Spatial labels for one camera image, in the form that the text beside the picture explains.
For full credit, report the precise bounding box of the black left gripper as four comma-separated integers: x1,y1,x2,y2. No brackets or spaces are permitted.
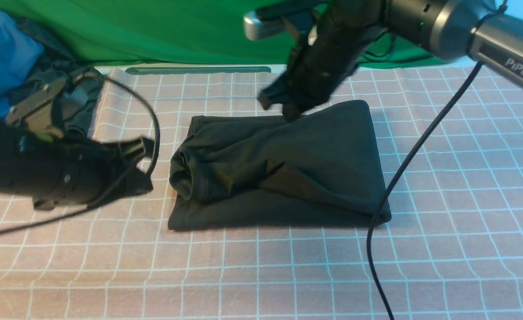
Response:
32,136,155,211

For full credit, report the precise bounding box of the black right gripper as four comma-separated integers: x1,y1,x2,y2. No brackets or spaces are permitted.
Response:
257,18,378,121

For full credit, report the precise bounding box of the dark gray long-sleeved shirt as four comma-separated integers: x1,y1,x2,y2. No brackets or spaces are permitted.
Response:
168,100,385,232

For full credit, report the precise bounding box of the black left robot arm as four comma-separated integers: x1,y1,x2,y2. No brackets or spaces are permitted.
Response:
0,122,159,211

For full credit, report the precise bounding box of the dark crumpled garment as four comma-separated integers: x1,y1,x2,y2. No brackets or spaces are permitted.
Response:
8,17,104,136

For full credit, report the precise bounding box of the green backdrop cloth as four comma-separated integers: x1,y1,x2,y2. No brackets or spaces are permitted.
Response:
0,0,492,69

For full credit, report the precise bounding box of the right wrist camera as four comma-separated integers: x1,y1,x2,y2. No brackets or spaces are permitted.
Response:
243,0,329,41

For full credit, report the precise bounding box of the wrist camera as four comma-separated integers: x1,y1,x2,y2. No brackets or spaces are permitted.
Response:
243,0,329,41
6,67,106,140

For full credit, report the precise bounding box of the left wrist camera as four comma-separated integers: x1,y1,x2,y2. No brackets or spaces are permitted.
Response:
6,67,106,140

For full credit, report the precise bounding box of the black camera cable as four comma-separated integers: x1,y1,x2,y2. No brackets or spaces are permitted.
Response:
0,73,161,240
366,60,484,320

